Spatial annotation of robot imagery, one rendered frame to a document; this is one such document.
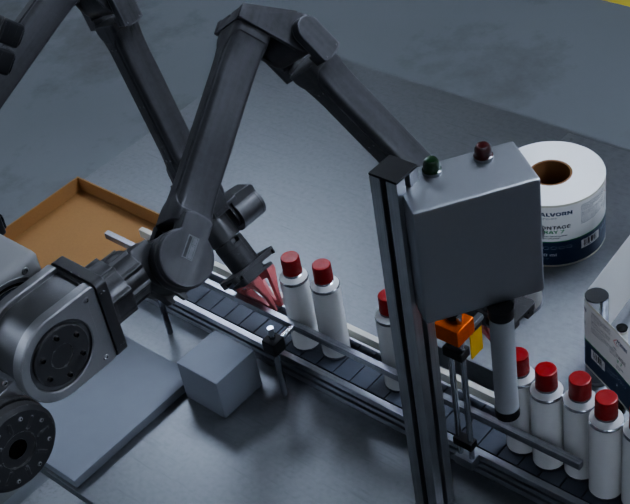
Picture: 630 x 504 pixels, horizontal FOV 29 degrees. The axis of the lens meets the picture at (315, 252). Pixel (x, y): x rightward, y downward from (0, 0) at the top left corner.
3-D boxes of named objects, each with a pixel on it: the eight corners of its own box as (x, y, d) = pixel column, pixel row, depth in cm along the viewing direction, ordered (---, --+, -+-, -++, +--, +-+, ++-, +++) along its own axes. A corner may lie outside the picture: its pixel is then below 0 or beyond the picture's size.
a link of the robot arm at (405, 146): (251, 56, 178) (289, 31, 169) (272, 31, 180) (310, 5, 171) (449, 255, 190) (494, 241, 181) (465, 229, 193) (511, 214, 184)
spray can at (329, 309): (357, 347, 222) (342, 260, 209) (338, 364, 219) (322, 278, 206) (335, 336, 225) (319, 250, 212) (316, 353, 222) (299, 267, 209)
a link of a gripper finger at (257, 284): (302, 291, 224) (271, 250, 223) (276, 314, 221) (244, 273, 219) (284, 299, 230) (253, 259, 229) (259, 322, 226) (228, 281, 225)
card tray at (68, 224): (173, 232, 264) (169, 217, 261) (83, 303, 250) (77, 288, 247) (82, 190, 281) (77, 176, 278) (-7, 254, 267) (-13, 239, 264)
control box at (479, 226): (545, 291, 167) (541, 178, 154) (425, 325, 165) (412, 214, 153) (517, 247, 174) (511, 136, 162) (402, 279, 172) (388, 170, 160)
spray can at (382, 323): (421, 379, 213) (409, 290, 200) (402, 397, 211) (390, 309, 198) (397, 367, 216) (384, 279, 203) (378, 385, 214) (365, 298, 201)
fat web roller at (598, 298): (615, 374, 208) (616, 291, 196) (601, 391, 205) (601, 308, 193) (591, 364, 210) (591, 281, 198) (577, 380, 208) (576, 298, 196)
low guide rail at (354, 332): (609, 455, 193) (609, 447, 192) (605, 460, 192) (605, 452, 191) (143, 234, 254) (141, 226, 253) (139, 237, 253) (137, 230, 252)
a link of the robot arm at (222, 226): (189, 227, 223) (202, 219, 219) (215, 206, 227) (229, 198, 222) (213, 258, 224) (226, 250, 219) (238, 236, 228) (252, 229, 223)
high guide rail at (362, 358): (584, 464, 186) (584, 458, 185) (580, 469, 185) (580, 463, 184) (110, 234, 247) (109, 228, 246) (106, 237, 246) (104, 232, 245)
